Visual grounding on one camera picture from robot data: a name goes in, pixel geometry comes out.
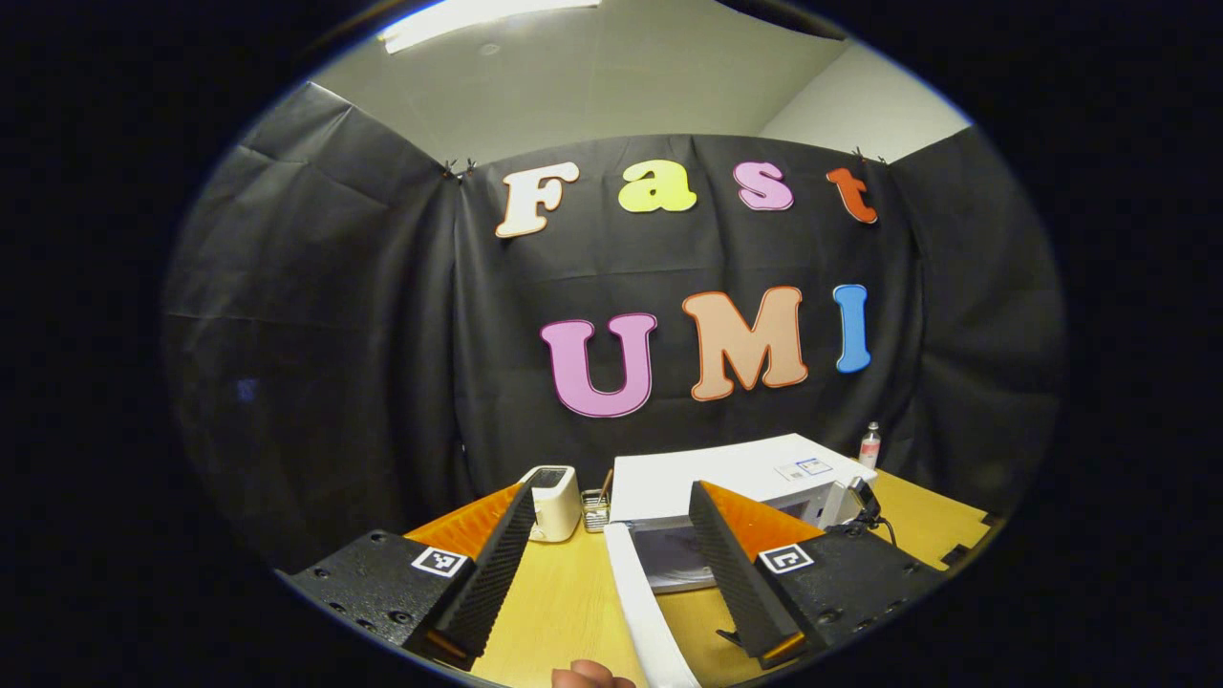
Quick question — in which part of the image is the black backdrop cloth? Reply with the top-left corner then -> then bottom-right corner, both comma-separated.
162,81 -> 1066,574

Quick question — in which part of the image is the white toaster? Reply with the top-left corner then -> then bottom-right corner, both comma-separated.
519,465 -> 582,543

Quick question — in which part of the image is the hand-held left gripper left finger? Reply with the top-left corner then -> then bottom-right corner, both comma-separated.
287,481 -> 538,670

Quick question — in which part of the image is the white microwave oven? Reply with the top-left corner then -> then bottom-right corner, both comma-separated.
602,433 -> 880,688

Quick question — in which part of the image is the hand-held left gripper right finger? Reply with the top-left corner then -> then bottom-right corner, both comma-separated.
688,480 -> 947,670

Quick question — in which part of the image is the wire utensil holder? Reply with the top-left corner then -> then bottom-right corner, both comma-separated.
581,468 -> 614,533

